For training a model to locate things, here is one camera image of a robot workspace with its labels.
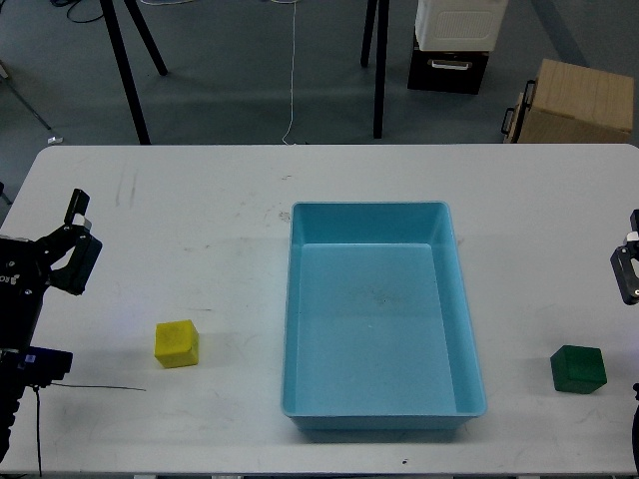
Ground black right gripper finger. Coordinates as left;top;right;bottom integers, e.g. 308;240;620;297
610;210;638;305

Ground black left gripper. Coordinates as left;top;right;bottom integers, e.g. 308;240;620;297
1;189;102;349

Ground green block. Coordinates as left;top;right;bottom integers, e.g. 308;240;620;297
550;344;608;394

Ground yellow block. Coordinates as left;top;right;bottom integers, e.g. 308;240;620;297
154;319;199;368

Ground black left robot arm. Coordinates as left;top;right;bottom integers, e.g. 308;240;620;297
1;189;102;455

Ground black drawer cabinet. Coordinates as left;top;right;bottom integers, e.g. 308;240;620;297
407;40;490;95

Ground black table leg pair left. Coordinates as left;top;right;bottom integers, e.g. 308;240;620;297
98;0;169;146

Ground black table leg pair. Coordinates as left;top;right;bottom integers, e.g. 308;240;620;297
359;0;390;140
98;0;169;146

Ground light blue plastic bin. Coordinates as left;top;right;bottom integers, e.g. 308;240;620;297
282;202;487;430

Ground black table leg pair right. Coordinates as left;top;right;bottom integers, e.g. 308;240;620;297
359;0;390;140

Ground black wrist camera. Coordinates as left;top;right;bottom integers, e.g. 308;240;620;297
1;346;73;387

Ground black thin cable tie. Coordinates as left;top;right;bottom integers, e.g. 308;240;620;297
51;381;147;392

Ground wooden box with handles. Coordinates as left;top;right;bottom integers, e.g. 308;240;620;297
501;59;634;144

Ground white hanging cord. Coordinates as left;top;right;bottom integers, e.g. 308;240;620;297
272;0;301;146

